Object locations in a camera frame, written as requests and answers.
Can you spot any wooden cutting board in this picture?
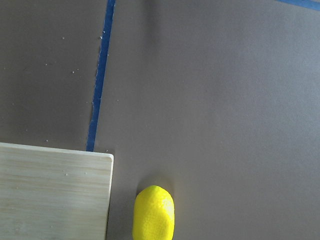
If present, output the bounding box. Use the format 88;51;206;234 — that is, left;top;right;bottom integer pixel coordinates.
0;143;114;240

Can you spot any yellow lemon right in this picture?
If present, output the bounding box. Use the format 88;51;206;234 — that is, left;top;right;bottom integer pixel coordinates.
132;185;175;240

